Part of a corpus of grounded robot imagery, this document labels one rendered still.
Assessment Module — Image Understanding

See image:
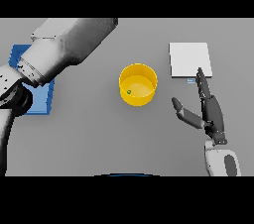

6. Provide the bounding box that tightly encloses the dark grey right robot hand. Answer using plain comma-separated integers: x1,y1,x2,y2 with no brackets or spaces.
171,66,228,147

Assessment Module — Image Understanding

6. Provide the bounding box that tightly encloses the pale square measuring scale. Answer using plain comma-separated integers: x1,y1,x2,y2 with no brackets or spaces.
169,42,213,84

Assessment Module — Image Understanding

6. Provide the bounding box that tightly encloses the yellow bowl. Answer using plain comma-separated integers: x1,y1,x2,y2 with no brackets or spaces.
118,62,159,107

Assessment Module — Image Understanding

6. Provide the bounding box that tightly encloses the blue tray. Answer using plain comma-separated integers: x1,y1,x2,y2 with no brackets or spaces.
8,44,56,116

